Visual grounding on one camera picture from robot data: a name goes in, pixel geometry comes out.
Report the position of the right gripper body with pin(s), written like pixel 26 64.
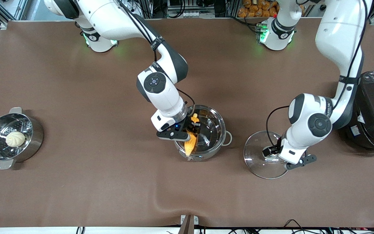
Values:
pixel 187 123

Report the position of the yellow toy corn cob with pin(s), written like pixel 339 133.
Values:
pixel 192 143

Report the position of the glass pot lid black knob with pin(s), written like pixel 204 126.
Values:
pixel 258 165

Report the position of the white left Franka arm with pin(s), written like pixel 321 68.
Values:
pixel 336 32

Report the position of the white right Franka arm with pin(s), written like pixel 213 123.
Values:
pixel 109 16

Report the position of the steel cooking pot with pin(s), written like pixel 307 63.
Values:
pixel 211 130

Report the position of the brown table mat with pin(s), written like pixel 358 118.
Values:
pixel 109 188

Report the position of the metal table clamp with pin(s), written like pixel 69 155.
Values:
pixel 188 224

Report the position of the white power strip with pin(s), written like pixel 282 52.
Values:
pixel 194 14

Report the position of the bag of bread rolls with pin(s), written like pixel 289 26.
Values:
pixel 255 8

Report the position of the white steamed bun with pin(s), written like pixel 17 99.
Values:
pixel 15 139

